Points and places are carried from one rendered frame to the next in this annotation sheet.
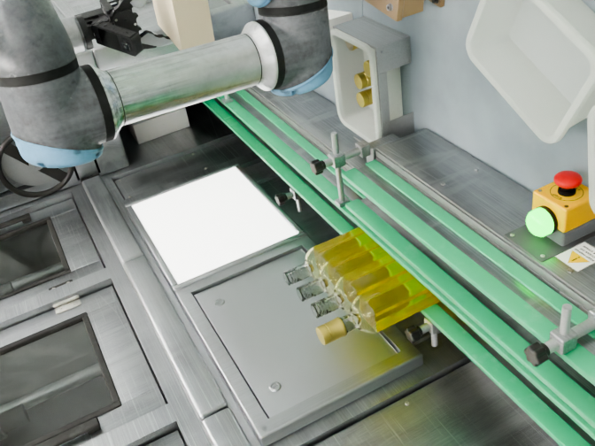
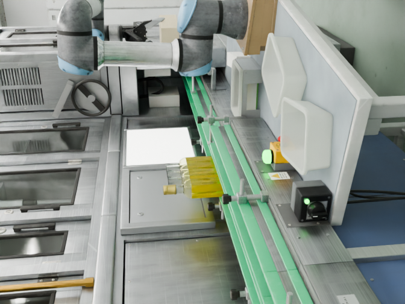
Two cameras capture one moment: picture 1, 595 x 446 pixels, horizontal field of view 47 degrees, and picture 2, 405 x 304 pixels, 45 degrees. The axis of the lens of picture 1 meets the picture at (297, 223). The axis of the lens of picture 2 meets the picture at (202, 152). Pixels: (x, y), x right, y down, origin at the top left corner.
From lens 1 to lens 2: 0.77 m
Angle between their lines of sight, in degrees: 15
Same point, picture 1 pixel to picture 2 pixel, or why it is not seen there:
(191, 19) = (169, 39)
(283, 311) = not seen: hidden behind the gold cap
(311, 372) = (160, 213)
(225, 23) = not seen: hidden behind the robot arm
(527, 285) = (248, 181)
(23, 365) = (42, 179)
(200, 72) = (142, 52)
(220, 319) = (135, 183)
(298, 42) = (191, 51)
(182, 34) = not seen: hidden behind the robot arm
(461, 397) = (223, 246)
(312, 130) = (220, 112)
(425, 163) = (248, 129)
